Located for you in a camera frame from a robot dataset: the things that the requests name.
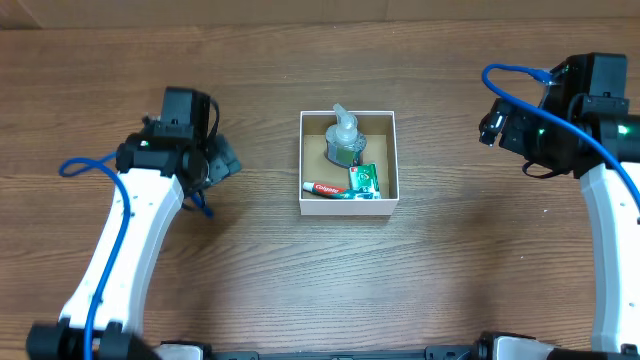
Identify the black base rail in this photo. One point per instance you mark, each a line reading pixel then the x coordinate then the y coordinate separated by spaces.
pixel 350 354

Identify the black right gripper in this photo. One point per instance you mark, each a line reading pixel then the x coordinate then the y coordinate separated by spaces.
pixel 511 138

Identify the blue disposable razor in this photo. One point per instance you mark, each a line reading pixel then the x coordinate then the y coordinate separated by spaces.
pixel 199 200

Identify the white cardboard box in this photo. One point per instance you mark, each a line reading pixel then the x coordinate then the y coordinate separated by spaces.
pixel 379 128

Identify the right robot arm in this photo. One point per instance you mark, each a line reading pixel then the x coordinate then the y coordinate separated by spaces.
pixel 574 119

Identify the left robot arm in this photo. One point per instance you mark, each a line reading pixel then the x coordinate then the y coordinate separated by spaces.
pixel 175 157

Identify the clear pump soap bottle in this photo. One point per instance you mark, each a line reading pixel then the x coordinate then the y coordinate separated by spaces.
pixel 345 143

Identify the green Dettol soap bar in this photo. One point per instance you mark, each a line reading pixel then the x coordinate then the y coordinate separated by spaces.
pixel 364 178

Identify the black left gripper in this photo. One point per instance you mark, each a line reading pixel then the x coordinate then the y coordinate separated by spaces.
pixel 220 155

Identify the green toothpaste tube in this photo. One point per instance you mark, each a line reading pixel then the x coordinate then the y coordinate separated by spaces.
pixel 333 192

